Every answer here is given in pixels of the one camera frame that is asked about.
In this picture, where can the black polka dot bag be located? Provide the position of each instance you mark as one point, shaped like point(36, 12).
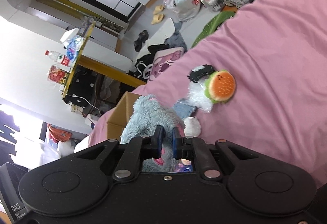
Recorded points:
point(84, 89)

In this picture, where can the white floor mat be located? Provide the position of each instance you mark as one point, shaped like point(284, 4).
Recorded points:
point(164, 32)

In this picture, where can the hamburger plush toy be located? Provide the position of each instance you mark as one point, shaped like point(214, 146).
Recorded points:
point(220, 87)

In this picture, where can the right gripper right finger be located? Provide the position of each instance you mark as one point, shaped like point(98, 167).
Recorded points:
point(198, 152)

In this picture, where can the blue tissue bag on table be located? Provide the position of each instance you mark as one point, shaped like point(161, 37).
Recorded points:
point(72, 42)

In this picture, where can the black slipper left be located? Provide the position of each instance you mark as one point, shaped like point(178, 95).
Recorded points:
point(138, 45)

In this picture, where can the yellow slipper right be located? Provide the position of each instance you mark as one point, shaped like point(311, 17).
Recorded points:
point(158, 9)

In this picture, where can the white plastic shopping bag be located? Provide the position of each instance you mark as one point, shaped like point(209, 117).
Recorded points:
point(184, 9)

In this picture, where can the grey plush mouse toy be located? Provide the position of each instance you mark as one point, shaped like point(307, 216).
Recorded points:
point(148, 114)

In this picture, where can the black clothes on floor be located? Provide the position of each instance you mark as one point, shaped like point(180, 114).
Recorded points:
point(143, 65)

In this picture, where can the round white side table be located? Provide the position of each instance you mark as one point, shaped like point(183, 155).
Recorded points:
point(98, 67)

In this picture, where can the black slipper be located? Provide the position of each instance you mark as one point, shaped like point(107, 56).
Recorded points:
point(144, 36)
point(138, 45)

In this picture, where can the green leaf cartoon rug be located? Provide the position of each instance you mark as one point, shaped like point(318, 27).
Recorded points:
point(213, 25)

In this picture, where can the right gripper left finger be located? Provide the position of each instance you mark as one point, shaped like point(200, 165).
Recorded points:
point(135, 152)

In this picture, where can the yellow slipper left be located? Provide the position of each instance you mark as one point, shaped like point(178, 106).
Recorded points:
point(157, 18)

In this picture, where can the black slipper right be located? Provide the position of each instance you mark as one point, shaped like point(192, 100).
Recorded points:
point(144, 36)

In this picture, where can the plastic water bottle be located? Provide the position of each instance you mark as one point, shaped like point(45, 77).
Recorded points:
point(59, 58)

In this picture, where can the clear bag of white stuffing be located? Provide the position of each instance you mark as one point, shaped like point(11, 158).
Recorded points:
point(196, 96)

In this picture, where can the pink bear laptop bag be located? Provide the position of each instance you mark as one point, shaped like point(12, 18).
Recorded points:
point(163, 60)

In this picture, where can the cardboard box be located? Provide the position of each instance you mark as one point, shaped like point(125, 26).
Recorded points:
point(121, 115)

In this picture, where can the yellow slipper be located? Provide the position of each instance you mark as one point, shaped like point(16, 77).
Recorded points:
point(157, 18)
point(158, 9)

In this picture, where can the red snack package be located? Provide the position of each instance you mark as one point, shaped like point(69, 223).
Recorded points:
point(58, 75)

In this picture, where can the black fuzzy patch toy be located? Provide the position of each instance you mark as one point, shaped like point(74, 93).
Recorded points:
point(199, 72)

